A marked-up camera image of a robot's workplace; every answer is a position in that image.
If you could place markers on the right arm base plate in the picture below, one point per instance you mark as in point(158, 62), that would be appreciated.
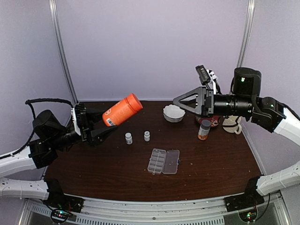
point(242, 201)

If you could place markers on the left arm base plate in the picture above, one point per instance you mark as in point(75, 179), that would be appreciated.
point(64, 202)

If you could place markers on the small white pill bottle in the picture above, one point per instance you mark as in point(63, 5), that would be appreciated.
point(147, 136)

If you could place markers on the aluminium frame post left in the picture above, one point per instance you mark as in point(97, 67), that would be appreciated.
point(62, 54)

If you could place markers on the aluminium frame post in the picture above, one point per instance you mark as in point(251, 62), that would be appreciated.
point(247, 32)
point(62, 54)

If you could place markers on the grey capped vitamin bottle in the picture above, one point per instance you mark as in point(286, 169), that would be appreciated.
point(204, 130)

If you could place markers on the aluminium frame post right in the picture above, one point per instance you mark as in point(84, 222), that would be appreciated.
point(247, 32)

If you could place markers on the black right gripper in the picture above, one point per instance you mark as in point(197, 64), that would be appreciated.
point(202, 93)

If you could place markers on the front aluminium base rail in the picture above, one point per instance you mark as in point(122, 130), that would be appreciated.
point(211, 211)

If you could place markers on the clear plastic pill organizer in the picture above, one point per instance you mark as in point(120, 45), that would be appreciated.
point(164, 162)

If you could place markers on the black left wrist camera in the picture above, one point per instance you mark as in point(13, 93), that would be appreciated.
point(79, 120)

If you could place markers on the red floral saucer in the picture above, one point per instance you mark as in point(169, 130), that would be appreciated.
point(214, 120)

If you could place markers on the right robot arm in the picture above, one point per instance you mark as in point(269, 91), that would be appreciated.
point(244, 101)

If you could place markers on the white fluted ceramic bowl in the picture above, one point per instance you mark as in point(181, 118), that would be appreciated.
point(173, 113)

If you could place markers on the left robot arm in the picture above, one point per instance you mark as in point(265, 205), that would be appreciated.
point(40, 153)

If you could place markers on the orange pill bottle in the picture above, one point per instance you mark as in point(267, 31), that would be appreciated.
point(122, 111)

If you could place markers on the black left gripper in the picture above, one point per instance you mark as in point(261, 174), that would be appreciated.
point(93, 132)

